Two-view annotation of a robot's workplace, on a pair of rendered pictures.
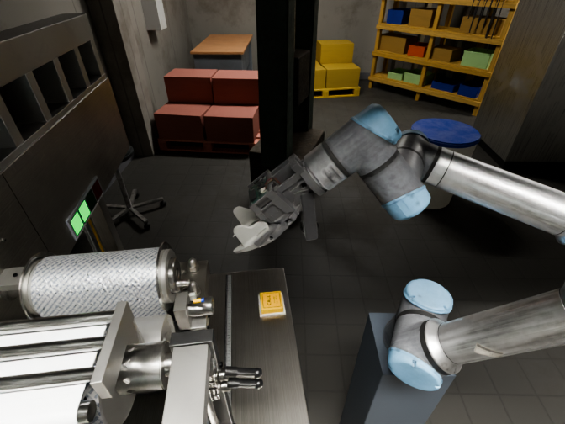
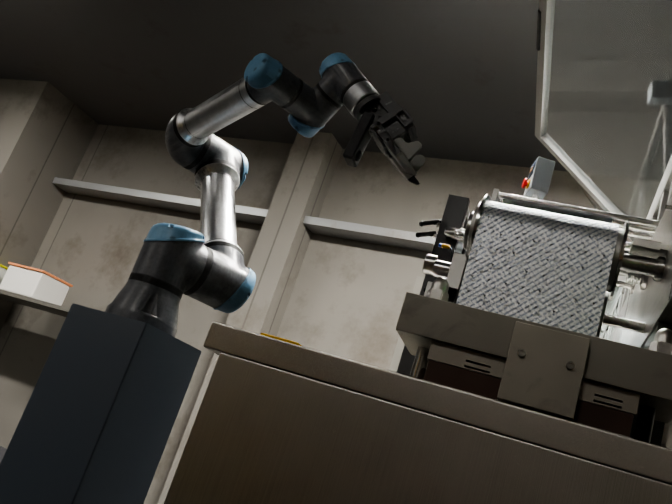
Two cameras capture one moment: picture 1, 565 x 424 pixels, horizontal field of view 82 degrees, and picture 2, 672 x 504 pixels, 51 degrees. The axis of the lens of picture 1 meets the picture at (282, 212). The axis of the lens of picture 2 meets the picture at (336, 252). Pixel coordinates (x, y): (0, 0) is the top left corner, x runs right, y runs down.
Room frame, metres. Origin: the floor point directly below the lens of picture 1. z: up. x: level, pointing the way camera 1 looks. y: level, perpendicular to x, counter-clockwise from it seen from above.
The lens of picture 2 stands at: (1.69, 0.59, 0.75)
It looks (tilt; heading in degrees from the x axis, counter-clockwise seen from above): 17 degrees up; 207
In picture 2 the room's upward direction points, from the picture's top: 19 degrees clockwise
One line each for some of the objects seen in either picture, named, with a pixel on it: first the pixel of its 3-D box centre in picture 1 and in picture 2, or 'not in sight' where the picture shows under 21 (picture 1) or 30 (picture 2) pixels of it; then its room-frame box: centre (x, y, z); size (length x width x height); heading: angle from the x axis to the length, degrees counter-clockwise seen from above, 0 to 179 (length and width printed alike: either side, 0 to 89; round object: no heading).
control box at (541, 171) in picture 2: not in sight; (536, 178); (-0.07, 0.21, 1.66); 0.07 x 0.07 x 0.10; 23
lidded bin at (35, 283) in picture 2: not in sight; (35, 286); (-2.38, -3.95, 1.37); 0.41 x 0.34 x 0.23; 89
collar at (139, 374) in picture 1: (145, 367); not in sight; (0.23, 0.19, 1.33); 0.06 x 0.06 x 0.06; 7
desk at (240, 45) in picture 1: (227, 69); not in sight; (5.74, 0.92, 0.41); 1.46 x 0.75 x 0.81; 179
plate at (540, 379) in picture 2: not in sight; (543, 369); (0.73, 0.46, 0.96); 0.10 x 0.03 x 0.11; 97
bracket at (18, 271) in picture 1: (13, 278); (648, 248); (0.44, 0.54, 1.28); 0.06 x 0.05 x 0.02; 97
